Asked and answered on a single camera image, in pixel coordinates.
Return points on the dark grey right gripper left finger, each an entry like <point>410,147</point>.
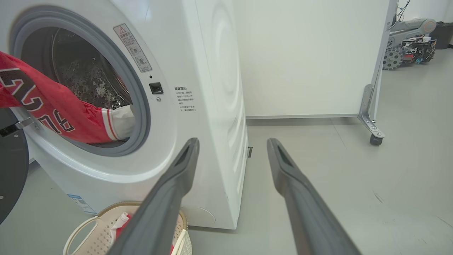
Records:
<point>159,212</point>

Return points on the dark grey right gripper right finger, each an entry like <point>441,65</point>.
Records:
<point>308,219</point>

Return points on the plain red white-trimmed garment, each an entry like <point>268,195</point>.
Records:
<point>122,223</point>

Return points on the red jersey with black number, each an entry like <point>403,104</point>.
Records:
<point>60,106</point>

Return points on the grey round glass washer door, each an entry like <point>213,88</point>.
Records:
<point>12,170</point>

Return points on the cream perforated laundry basket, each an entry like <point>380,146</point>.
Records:
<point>92,237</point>

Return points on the black door lock socket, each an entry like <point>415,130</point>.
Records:
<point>156,88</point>

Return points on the white front-load washing machine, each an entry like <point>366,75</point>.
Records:
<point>198,71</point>

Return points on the blue white energy label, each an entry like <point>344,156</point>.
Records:
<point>81,204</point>

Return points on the perforated steel washer drum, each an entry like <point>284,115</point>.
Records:
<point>88,78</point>

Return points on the white partition panel on casters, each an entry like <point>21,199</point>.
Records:
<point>311,63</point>

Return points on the warning label sticker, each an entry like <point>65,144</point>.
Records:
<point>132,47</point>

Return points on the grey wheeled robot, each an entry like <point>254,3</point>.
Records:
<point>410,39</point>

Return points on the black bin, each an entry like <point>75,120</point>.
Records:
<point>442,35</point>

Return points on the small black floor bracket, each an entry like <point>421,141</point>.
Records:
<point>250,152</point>

